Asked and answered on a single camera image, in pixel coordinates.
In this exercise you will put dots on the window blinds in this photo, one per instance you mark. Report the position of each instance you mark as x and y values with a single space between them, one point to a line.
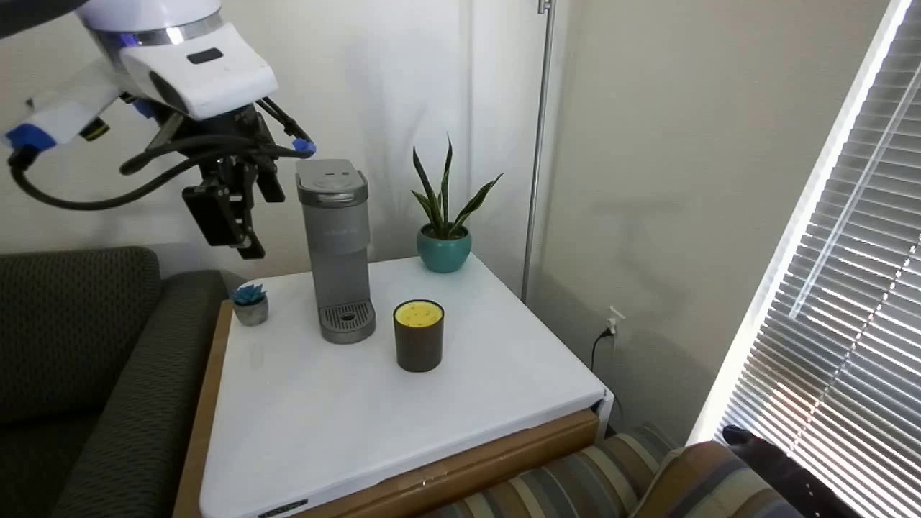
834 371

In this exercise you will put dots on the small blue succulent pot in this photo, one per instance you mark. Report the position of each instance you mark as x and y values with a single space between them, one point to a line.
250 302

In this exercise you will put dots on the striped armchair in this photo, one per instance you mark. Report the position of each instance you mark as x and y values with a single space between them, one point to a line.
628 474

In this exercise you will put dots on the dark grey sofa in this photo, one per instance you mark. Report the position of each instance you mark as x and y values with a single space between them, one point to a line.
102 361

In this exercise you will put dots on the dark candle jar yellow wax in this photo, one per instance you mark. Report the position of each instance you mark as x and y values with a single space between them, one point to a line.
420 335

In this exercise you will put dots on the white table top board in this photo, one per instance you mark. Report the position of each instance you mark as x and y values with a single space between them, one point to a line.
303 421

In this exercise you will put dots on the snake plant teal pot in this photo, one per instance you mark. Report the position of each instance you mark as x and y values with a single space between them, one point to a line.
446 243

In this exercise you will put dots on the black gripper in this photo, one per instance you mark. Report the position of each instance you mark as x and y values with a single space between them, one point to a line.
234 158

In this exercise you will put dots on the grey coffee maker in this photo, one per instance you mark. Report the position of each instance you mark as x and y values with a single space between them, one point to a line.
335 208

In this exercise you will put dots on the white wall outlet plug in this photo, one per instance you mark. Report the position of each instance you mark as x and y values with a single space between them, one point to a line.
614 319

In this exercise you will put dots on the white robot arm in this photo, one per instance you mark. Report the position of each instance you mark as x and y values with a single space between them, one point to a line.
185 67

